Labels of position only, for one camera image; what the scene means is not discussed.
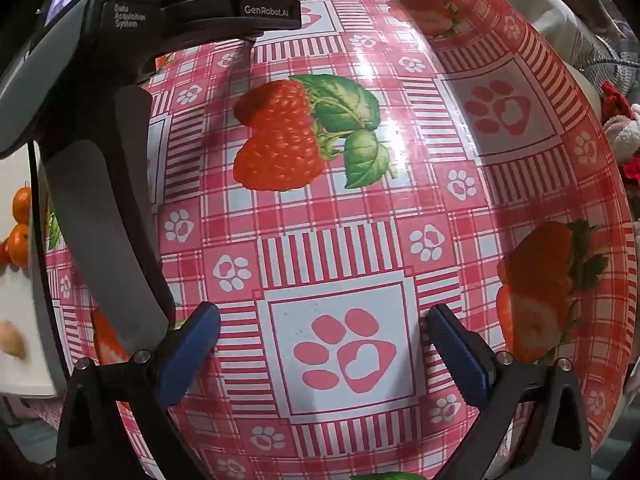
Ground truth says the pink strawberry checked tablecloth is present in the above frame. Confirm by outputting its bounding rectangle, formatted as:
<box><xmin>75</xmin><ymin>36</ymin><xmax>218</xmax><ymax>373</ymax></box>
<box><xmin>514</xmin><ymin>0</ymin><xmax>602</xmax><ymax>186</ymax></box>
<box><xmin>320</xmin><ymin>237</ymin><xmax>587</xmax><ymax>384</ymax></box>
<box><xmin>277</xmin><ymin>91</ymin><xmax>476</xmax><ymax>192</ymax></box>
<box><xmin>146</xmin><ymin>0</ymin><xmax>637</xmax><ymax>479</ymax></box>

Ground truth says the white tray with grey rim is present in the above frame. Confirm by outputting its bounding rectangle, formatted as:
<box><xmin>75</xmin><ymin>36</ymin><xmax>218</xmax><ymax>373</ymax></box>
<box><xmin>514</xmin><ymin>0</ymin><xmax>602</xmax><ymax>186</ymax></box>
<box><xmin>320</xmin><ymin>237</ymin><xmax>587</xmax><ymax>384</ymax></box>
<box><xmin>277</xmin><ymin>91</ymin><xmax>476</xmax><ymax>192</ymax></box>
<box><xmin>1</xmin><ymin>148</ymin><xmax>66</xmax><ymax>399</ymax></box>

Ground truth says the small orange mandarin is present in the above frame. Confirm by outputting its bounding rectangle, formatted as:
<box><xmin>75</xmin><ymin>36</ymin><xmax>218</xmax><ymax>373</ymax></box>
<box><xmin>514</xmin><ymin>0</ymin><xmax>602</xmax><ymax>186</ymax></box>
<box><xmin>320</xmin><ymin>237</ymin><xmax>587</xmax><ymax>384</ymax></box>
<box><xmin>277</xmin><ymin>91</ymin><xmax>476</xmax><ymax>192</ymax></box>
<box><xmin>12</xmin><ymin>186</ymin><xmax>32</xmax><ymax>224</ymax></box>
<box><xmin>6</xmin><ymin>223</ymin><xmax>29</xmax><ymax>269</ymax></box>

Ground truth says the white bag on chair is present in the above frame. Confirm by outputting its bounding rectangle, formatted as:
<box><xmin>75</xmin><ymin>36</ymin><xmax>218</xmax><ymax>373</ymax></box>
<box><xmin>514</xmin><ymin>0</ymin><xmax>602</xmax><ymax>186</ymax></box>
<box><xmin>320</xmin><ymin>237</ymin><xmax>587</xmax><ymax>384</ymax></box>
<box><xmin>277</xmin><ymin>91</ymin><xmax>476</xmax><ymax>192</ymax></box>
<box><xmin>506</xmin><ymin>0</ymin><xmax>602</xmax><ymax>116</ymax></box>

